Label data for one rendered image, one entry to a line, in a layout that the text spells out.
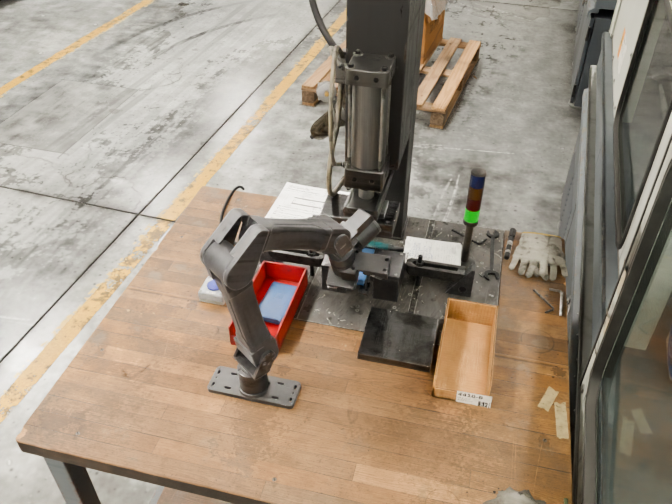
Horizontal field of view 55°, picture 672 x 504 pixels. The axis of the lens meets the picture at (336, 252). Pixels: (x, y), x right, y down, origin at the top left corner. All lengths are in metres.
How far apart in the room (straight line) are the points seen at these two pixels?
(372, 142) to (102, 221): 2.42
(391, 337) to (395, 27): 0.69
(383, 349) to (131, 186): 2.60
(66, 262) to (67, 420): 1.97
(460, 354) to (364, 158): 0.51
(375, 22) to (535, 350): 0.83
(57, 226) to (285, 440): 2.52
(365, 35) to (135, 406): 0.93
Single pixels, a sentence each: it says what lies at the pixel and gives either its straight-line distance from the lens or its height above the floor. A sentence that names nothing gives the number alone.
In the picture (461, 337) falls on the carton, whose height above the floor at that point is 0.90.
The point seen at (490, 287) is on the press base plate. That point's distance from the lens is 1.76.
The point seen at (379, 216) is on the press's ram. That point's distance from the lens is 1.54.
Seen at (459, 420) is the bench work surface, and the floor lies 0.90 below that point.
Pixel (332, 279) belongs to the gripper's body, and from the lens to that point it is 1.48.
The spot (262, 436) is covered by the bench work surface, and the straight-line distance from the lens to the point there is 1.41.
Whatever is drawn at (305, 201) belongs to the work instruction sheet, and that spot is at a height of 0.90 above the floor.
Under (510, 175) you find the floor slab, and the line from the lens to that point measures 3.94.
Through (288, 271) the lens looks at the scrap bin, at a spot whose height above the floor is 0.94.
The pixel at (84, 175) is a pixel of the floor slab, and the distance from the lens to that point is 4.08.
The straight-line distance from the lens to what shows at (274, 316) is 1.62.
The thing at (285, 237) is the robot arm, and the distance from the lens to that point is 1.23.
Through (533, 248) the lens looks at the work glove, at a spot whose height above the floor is 0.92.
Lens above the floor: 2.05
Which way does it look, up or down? 39 degrees down
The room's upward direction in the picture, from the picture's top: straight up
